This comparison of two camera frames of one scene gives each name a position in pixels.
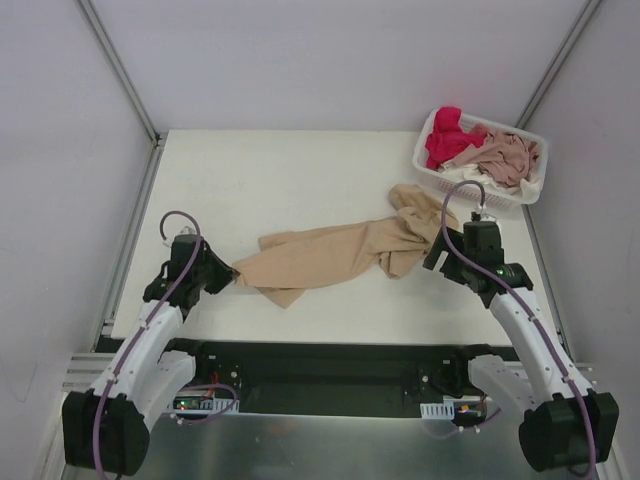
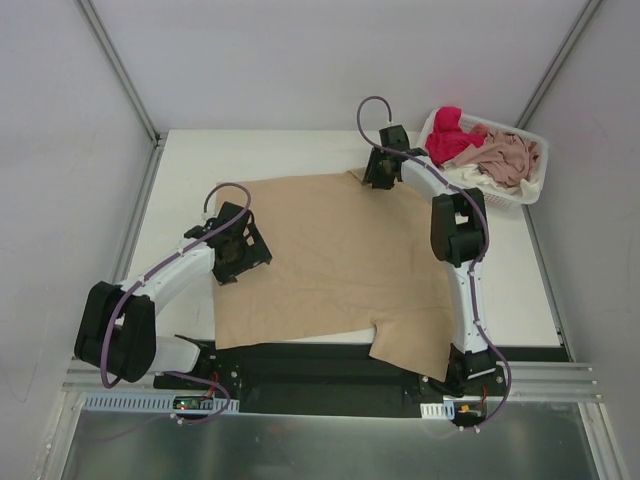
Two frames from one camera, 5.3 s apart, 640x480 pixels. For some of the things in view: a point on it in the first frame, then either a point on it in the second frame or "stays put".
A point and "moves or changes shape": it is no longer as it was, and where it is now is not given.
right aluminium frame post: (560, 61) stays put
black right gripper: (451, 265) to (377, 172)
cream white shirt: (528, 190) stays put
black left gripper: (214, 272) to (248, 251)
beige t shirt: (292, 260) moves or changes shape
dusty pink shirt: (503, 156) stays put
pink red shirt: (448, 138) stays put
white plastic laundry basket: (493, 195) stays put
